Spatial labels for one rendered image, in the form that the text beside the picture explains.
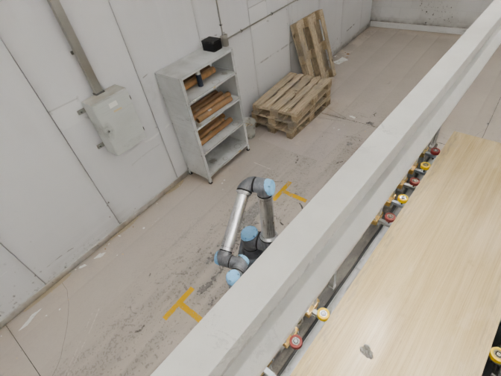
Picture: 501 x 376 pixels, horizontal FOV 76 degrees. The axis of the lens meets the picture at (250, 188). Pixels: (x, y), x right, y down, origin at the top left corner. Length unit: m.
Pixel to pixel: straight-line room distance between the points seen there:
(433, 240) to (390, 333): 0.82
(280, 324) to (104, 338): 3.12
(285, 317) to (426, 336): 1.74
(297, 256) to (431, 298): 1.90
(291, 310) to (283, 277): 0.09
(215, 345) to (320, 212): 0.32
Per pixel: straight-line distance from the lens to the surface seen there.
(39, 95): 3.50
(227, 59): 4.39
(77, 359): 3.74
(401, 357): 2.25
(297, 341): 2.20
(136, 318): 3.63
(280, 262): 0.61
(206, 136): 4.41
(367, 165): 0.79
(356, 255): 2.77
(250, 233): 2.70
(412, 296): 2.44
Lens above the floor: 2.97
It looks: 43 degrees down
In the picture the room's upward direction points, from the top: 10 degrees counter-clockwise
